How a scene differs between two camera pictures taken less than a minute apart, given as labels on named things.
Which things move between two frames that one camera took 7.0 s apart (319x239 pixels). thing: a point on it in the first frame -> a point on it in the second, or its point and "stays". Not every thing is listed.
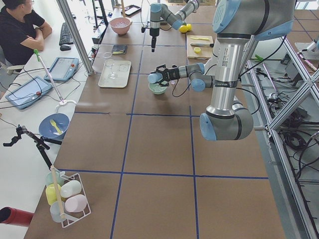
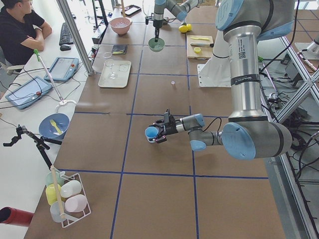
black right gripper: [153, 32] -> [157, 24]
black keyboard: [66, 38] stays
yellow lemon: [183, 29] stays
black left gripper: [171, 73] -> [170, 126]
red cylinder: [13, 216] stays
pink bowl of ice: [120, 25] stays
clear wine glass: [111, 62] stays
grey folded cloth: [119, 49] stays
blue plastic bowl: [54, 126] stays
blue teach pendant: [29, 91] stays
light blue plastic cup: [154, 77] -> [150, 133]
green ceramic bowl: [156, 88] -> [156, 46]
